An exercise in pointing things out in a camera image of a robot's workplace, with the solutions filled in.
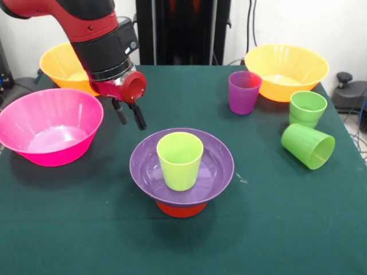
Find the large orange plastic bowl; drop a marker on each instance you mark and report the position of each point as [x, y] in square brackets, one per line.
[57, 68]
[286, 63]

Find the large pink plastic bowl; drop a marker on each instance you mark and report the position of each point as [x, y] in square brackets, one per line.
[48, 143]

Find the small red plastic bowl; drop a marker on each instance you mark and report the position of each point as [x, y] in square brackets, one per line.
[180, 212]

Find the grey round stand base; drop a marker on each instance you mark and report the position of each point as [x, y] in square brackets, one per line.
[24, 84]

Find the green plastic cup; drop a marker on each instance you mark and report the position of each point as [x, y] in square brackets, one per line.
[306, 146]
[179, 169]
[306, 111]

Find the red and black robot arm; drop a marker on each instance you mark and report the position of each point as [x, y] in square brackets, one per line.
[97, 43]

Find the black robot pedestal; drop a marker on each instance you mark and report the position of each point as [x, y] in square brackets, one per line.
[183, 28]

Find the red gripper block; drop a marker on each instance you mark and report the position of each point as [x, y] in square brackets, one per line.
[114, 90]

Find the purple plastic cup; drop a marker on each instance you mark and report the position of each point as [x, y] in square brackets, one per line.
[241, 97]

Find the dark green table cloth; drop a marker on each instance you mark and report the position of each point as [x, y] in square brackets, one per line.
[86, 229]

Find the black knobbed stand base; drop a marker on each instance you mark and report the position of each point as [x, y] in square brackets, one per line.
[352, 94]

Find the purple plastic bowl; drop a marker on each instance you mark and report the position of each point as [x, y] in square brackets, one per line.
[218, 166]

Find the black equipment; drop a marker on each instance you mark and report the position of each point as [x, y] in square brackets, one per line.
[5, 66]

